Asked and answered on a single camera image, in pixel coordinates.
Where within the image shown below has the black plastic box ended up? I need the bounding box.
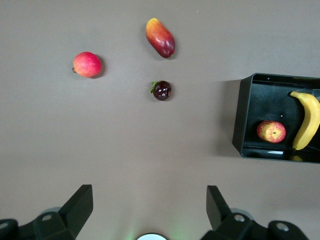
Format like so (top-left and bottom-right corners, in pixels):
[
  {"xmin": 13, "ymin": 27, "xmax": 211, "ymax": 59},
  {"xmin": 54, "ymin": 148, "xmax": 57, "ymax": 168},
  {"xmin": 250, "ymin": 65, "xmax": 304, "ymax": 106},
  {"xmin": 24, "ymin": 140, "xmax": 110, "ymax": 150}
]
[{"xmin": 232, "ymin": 72, "xmax": 320, "ymax": 165}]

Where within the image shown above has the red yellow apple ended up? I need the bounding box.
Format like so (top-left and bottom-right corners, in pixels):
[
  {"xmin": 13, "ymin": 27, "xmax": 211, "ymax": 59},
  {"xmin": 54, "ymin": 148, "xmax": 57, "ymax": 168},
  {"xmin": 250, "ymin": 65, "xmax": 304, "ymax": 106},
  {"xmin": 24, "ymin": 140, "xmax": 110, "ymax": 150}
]
[{"xmin": 256, "ymin": 120, "xmax": 287, "ymax": 144}]

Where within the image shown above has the red yellow mango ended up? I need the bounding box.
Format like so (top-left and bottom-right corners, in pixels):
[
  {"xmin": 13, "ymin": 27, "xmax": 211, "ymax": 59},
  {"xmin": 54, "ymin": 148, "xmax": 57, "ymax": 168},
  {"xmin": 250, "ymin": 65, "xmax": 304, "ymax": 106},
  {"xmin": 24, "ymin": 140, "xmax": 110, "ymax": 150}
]
[{"xmin": 145, "ymin": 17, "xmax": 176, "ymax": 59}]

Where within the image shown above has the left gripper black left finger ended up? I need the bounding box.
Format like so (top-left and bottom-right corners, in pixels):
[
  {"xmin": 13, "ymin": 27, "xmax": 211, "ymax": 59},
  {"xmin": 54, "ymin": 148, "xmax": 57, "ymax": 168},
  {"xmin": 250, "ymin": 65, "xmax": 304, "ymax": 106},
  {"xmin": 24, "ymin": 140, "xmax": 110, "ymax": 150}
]
[{"xmin": 33, "ymin": 184, "xmax": 94, "ymax": 240}]

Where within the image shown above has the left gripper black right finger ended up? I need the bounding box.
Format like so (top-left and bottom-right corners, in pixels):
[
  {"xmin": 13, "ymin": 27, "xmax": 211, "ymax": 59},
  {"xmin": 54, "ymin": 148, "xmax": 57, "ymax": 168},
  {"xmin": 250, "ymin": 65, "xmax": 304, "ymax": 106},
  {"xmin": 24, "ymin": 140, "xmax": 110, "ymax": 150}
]
[{"xmin": 201, "ymin": 185, "xmax": 270, "ymax": 240}]

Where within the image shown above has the yellow banana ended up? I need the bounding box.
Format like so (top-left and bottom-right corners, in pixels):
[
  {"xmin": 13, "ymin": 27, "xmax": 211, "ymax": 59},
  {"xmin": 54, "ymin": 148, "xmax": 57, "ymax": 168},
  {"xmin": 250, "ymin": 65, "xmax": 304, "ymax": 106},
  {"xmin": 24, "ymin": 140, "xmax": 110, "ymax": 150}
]
[{"xmin": 289, "ymin": 90, "xmax": 320, "ymax": 151}]

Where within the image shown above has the dark purple mangosteen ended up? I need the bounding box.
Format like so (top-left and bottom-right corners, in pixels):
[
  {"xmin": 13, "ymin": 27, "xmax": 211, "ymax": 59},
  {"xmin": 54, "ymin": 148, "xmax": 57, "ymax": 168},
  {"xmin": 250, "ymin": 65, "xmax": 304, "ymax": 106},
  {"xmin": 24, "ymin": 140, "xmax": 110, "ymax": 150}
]
[{"xmin": 149, "ymin": 79, "xmax": 173, "ymax": 102}]

